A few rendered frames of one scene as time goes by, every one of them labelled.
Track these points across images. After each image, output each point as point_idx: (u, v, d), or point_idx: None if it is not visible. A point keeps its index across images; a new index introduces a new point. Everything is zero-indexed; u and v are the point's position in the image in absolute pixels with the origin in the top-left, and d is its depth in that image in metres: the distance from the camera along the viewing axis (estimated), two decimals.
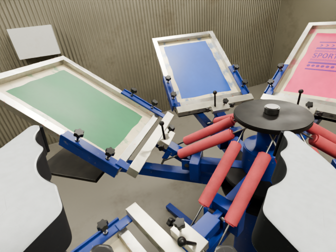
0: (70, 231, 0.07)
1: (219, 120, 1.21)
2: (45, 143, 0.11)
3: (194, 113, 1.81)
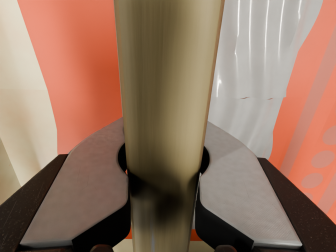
0: (129, 223, 0.07)
1: None
2: None
3: None
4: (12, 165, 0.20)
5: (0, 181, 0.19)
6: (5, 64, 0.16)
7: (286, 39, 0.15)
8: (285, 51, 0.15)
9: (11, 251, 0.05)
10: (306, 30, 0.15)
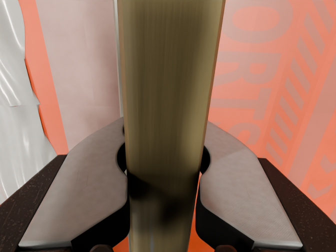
0: (129, 224, 0.07)
1: None
2: None
3: None
4: None
5: None
6: None
7: None
8: (2, 57, 0.15)
9: None
10: (19, 35, 0.14)
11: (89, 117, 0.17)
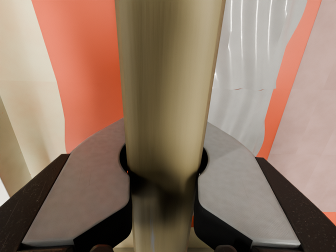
0: (131, 223, 0.07)
1: None
2: None
3: None
4: (22, 153, 0.22)
5: (12, 167, 0.20)
6: (19, 57, 0.17)
7: (275, 34, 0.16)
8: (274, 46, 0.17)
9: (13, 250, 0.05)
10: (292, 26, 0.16)
11: (312, 100, 0.20)
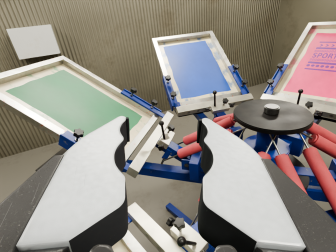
0: (127, 223, 0.07)
1: (219, 120, 1.21)
2: (127, 133, 0.12)
3: (194, 113, 1.81)
4: None
5: None
6: None
7: None
8: None
9: None
10: None
11: None
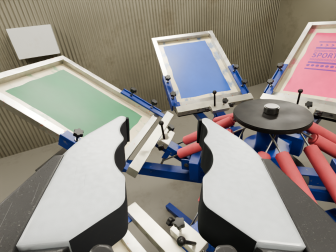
0: (127, 223, 0.07)
1: (219, 120, 1.21)
2: (127, 133, 0.12)
3: (194, 113, 1.81)
4: None
5: None
6: None
7: None
8: None
9: None
10: None
11: None
